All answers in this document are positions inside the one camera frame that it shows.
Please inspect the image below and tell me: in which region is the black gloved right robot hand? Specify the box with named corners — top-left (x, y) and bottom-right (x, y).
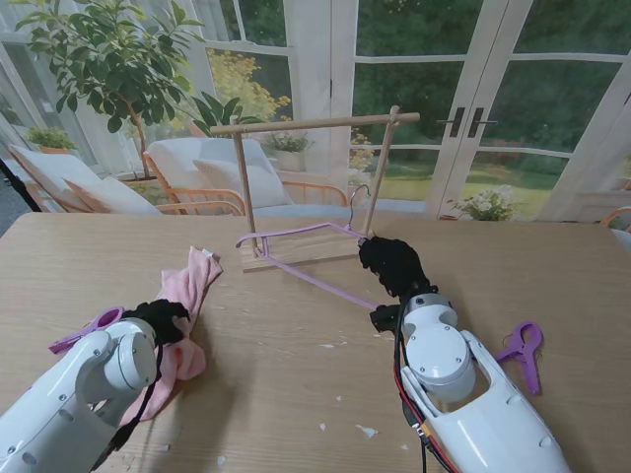
top-left (358, 236), bottom-right (438, 300)

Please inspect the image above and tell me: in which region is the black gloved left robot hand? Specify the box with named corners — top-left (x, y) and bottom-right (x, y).
top-left (121, 299), bottom-right (191, 346)

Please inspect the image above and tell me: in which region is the pink square towel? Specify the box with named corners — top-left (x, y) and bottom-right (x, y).
top-left (119, 245), bottom-right (224, 428)

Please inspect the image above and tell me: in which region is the pink plastic clothes hanger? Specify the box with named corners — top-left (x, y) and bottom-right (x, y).
top-left (235, 184), bottom-right (384, 311)

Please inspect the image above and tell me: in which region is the purple clothes peg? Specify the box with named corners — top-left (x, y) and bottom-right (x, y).
top-left (47, 305), bottom-right (127, 355)
top-left (495, 321), bottom-right (545, 397)

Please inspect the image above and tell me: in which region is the wooden hanging rack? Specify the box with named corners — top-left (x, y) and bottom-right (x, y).
top-left (210, 105), bottom-right (421, 274)

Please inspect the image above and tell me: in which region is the printed garden backdrop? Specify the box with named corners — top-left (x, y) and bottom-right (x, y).
top-left (0, 0), bottom-right (631, 231)

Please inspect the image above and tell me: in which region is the black tripod leg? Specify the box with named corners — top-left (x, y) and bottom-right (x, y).
top-left (0, 157), bottom-right (45, 214)

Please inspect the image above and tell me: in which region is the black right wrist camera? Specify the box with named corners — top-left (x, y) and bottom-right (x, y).
top-left (369, 304), bottom-right (403, 339)

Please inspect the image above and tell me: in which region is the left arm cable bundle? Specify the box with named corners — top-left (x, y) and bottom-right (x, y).
top-left (105, 339), bottom-right (167, 452)

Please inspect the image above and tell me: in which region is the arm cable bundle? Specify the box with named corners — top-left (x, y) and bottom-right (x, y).
top-left (105, 339), bottom-right (167, 452)
top-left (391, 307), bottom-right (445, 473)

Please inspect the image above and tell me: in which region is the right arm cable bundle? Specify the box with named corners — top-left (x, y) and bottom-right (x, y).
top-left (391, 307), bottom-right (445, 473)

